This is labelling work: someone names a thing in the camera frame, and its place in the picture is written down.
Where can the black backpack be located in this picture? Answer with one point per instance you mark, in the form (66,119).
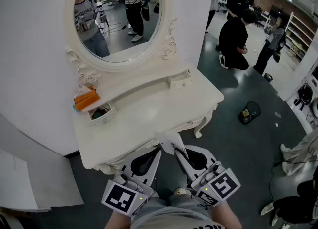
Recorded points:
(304,95)

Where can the oval mirror with white frame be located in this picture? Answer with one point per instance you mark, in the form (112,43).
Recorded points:
(119,36)

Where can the person's grey printed shirt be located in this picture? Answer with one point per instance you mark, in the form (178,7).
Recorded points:
(169,219)

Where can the small white drawer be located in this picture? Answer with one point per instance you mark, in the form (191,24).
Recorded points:
(180,84)
(104,118)

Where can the white plastic tube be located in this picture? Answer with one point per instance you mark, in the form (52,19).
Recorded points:
(169,139)

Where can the person's grey trousers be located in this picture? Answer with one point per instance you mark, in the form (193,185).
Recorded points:
(179,200)

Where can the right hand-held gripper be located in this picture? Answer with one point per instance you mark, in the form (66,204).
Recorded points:
(223,185)

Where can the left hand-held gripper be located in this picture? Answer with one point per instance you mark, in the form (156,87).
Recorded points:
(119,198)

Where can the small dark box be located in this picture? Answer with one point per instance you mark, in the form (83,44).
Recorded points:
(268,77)

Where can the person's left forearm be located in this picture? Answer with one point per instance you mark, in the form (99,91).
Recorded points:
(116,223)

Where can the white shelving rack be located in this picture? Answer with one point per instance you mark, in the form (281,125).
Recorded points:
(299,33)

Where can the orange tissue box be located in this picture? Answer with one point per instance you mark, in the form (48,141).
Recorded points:
(87,100)

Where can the white dressing table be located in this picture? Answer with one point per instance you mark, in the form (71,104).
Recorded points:
(149,113)

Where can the white cabinet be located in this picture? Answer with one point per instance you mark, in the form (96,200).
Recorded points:
(305,79)

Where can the person's right forearm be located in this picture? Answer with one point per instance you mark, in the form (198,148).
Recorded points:
(227,216)

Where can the person's shoe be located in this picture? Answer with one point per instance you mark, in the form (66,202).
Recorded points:
(180,191)

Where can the black plastic part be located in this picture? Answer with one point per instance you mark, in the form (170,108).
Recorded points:
(99,113)

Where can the white foam board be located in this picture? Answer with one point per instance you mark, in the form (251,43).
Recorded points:
(15,180)

